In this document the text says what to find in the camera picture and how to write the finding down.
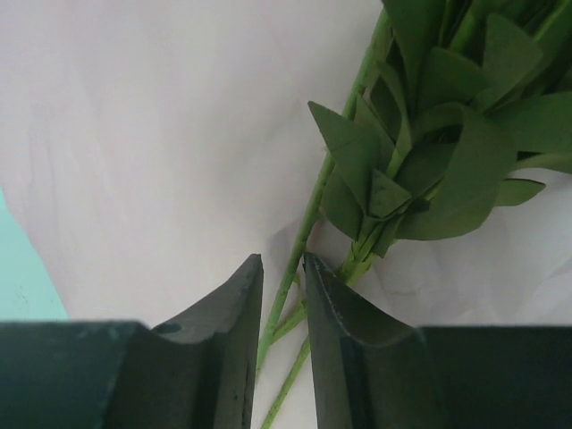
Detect pink wrapping paper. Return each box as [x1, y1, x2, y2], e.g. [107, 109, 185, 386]
[0, 0, 572, 429]

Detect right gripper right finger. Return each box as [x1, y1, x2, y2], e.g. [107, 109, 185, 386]
[303, 253, 447, 428]

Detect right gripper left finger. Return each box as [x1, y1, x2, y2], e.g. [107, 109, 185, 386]
[103, 254, 264, 428]

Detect pink carnation stem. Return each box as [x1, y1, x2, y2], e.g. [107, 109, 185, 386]
[258, 1, 571, 428]

